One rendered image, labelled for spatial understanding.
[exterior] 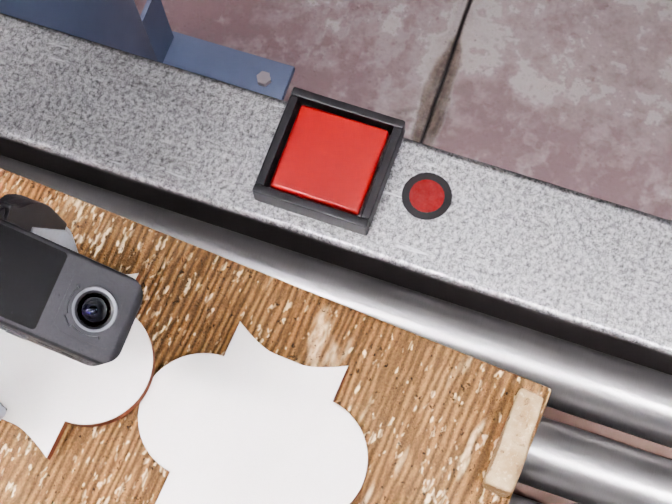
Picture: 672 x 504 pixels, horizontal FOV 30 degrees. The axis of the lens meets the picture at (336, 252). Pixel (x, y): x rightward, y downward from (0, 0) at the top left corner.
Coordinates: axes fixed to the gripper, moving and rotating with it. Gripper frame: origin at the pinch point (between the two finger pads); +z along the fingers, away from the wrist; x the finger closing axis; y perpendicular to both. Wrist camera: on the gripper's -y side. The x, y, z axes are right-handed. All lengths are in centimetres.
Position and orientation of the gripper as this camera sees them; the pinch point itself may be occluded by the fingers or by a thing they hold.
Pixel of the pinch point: (40, 340)
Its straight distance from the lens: 75.6
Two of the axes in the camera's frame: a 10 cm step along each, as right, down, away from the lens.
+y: -9.2, -3.4, 2.2
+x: -3.9, 8.8, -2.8
